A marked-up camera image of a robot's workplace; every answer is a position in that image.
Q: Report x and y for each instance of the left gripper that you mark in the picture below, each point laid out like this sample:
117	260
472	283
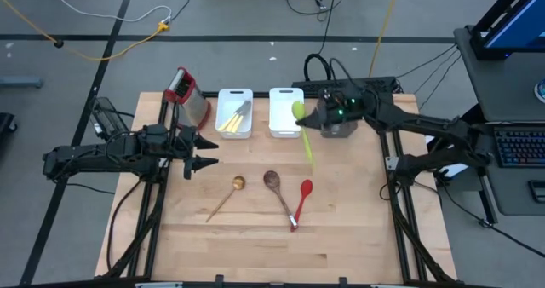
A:
189	151

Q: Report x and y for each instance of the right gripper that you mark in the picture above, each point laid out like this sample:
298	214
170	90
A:
347	107

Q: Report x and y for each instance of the green silicone spoon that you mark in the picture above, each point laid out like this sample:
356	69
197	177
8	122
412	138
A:
298	109

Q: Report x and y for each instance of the red silicone spoon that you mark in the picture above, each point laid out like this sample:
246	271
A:
306	188

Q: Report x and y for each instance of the dark wooden spoon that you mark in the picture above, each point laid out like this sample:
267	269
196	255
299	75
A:
271	178

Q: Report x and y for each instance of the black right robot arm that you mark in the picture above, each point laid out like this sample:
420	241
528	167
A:
426	126

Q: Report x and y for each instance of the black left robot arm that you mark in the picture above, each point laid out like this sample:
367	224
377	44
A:
102	156

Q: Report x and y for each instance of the grey plastic bin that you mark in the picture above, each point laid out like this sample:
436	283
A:
340	131

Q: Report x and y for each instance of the white plastic bin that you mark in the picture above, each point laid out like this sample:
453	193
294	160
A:
227	98
281	117

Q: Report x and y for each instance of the long black perforated box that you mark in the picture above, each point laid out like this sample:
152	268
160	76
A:
374	84

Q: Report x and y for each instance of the small black perforated box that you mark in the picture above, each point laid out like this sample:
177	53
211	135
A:
108	115

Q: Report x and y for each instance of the black desk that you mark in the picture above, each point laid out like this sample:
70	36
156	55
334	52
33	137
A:
502	88

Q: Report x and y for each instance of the black keyboard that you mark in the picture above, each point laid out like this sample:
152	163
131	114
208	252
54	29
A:
521	147

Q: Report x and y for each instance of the computer monitor on stand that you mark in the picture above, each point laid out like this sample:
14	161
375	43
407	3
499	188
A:
515	24

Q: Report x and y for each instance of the black aluminium table frame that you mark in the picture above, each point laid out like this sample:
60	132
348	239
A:
238	285

